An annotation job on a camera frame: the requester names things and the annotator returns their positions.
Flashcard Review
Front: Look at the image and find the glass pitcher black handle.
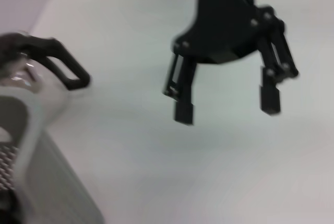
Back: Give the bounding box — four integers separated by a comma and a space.
0, 32, 91, 123

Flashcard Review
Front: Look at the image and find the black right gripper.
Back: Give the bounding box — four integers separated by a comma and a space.
172, 0, 285, 65

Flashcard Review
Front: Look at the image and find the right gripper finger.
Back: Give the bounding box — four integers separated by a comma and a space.
162, 51, 197, 127
258, 22, 300, 116

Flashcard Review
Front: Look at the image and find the grey perforated storage bin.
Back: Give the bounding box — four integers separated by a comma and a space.
0, 88, 105, 224

